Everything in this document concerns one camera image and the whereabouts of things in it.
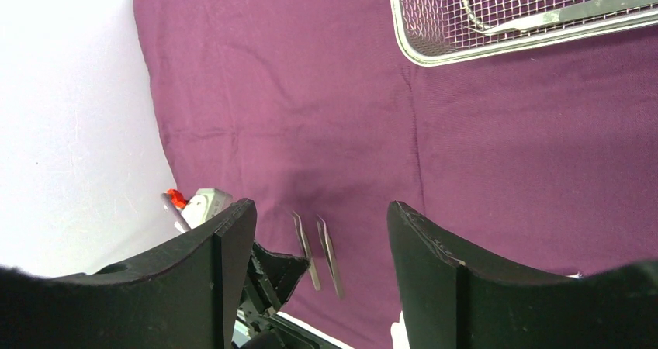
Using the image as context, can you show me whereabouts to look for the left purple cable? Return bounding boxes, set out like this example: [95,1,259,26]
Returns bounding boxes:
[161,188,192,233]

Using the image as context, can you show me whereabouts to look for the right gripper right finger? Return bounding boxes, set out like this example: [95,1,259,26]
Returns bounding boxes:
[387,202,657,348]

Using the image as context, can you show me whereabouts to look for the wire mesh instrument tray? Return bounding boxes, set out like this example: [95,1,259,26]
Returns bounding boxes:
[390,0,657,67]

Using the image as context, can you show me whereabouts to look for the metal spatula tool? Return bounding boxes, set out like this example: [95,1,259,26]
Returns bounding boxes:
[471,0,657,36]

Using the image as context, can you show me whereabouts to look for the purple cloth wrap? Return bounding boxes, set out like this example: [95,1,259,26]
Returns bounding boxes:
[133,0,657,348]

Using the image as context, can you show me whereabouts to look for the white cotton balls bag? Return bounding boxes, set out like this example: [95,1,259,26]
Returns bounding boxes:
[390,312,410,349]

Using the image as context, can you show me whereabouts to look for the metal tweezers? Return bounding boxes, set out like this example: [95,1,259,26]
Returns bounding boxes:
[292,212,321,291]
[317,215,345,299]

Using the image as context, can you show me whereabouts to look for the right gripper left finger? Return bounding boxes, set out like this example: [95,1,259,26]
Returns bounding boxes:
[1,199,257,348]

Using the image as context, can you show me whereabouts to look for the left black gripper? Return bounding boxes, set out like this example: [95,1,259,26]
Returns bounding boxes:
[179,187,312,349]

